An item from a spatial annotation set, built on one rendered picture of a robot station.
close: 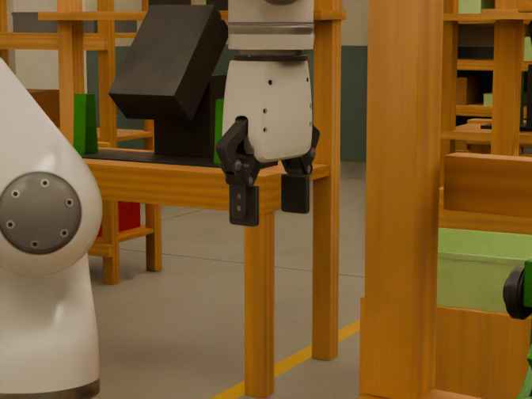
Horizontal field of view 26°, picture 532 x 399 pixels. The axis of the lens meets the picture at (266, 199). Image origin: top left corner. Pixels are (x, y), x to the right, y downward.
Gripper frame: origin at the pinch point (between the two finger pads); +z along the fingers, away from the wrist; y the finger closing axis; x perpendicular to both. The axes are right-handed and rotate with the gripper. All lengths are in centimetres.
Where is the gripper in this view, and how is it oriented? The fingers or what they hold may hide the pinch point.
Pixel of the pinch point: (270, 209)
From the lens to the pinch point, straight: 116.3
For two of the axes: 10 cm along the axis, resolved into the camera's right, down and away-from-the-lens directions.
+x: 8.3, 0.8, -5.5
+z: 0.0, 9.9, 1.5
